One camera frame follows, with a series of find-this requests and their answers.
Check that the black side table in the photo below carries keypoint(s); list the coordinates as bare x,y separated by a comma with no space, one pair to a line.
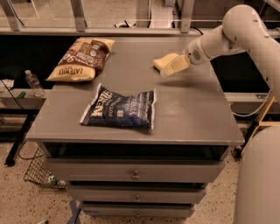
18,109

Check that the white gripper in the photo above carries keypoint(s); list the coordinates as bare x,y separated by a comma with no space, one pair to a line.
194,53

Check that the bottom grey drawer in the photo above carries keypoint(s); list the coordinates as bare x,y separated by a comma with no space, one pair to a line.
137,210

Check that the top grey drawer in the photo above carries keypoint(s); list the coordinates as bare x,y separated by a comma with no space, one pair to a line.
135,171

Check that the blue chip bag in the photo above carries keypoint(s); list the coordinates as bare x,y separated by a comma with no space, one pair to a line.
111,109

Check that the metal window rail frame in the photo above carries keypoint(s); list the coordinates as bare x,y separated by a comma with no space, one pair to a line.
128,17

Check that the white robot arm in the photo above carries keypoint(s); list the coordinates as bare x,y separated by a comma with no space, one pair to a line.
243,29

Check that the black wire basket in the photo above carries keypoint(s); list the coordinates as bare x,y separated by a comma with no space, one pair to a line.
38,174

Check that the clear plastic water bottle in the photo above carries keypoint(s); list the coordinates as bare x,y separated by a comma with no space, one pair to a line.
34,84

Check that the brown yellow chip bag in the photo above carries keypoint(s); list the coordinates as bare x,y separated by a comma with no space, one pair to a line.
83,60

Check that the grey drawer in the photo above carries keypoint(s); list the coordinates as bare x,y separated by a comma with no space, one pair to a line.
137,210
136,194
135,171

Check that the yellow sponge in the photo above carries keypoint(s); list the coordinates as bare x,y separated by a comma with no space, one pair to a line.
159,64

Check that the grey drawer cabinet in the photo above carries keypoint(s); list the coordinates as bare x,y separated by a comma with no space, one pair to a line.
133,143

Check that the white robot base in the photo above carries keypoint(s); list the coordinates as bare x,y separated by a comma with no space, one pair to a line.
258,188

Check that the middle grey drawer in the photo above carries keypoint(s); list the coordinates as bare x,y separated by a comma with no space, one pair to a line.
136,194

